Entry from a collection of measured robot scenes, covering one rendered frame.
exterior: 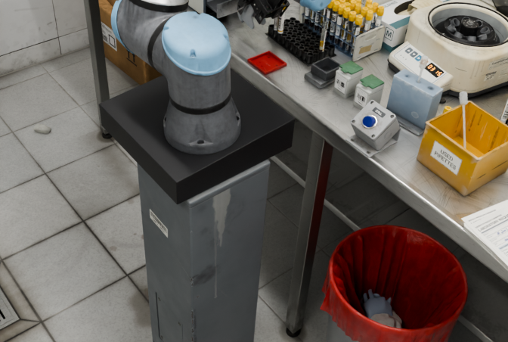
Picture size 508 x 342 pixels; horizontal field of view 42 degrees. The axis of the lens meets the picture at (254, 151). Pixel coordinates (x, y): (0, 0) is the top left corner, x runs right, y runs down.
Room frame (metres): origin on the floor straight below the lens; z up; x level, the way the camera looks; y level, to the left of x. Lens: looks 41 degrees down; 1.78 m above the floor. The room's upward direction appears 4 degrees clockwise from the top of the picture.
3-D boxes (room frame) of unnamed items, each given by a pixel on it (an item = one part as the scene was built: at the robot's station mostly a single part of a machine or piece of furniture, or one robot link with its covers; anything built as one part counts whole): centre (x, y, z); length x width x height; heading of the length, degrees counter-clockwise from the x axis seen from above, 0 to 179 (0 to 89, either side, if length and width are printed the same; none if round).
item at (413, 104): (1.17, -0.34, 0.92); 0.10 x 0.07 x 0.10; 48
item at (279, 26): (1.45, -0.10, 0.93); 0.17 x 0.09 x 0.11; 39
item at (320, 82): (1.31, -0.16, 0.89); 0.09 x 0.05 x 0.04; 134
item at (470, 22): (1.40, -0.49, 0.97); 0.15 x 0.15 x 0.07
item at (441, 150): (1.03, -0.43, 0.93); 0.13 x 0.13 x 0.10; 39
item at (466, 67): (1.39, -0.47, 0.94); 0.30 x 0.24 x 0.12; 122
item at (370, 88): (1.21, -0.25, 0.91); 0.05 x 0.04 x 0.07; 131
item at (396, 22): (1.55, -0.39, 0.92); 0.24 x 0.12 x 0.10; 131
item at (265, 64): (1.35, -0.02, 0.88); 0.07 x 0.07 x 0.01; 41
